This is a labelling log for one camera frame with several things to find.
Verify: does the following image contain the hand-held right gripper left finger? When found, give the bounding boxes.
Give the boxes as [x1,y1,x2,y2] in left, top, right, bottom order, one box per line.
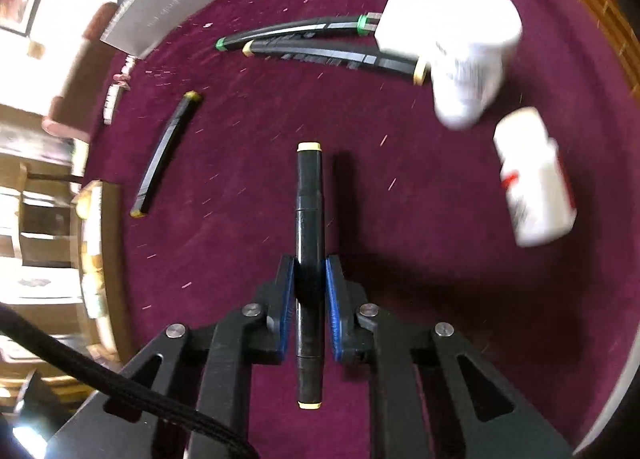
[50,254,298,459]

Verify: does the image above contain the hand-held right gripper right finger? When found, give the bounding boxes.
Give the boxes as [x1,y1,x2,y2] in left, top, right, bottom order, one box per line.
[325,255,573,459]

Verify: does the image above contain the black marker pale yellow caps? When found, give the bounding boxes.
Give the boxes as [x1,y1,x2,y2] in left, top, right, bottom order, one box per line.
[294,141,323,411]
[242,39,432,86]

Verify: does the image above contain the white bottle red label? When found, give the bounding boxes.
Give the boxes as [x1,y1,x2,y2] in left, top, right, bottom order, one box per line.
[492,106,578,248]

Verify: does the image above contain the black marker green caps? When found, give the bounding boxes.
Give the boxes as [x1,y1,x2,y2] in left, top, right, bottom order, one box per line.
[215,14,383,52]

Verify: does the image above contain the white power adapter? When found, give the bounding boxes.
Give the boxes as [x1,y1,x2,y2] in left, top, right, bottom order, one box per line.
[372,0,436,56]

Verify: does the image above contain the large white bottle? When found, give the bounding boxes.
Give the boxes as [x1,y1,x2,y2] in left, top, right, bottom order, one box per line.
[427,0,524,130]

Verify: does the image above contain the wooden chair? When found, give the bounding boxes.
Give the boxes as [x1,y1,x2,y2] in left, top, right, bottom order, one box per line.
[70,179,136,370]

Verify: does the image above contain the wooden stool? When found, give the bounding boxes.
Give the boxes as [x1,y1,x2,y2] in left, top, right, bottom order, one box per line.
[0,159,83,280]

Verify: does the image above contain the brown upholstered chair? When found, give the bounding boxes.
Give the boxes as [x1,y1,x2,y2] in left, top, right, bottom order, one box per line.
[41,1,121,144]

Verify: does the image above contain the black cable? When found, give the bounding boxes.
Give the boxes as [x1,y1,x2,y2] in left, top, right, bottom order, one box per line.
[0,304,261,459]

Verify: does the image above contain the beige zipper keychain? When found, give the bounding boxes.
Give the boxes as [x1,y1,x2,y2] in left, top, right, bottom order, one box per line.
[102,56,136,126]

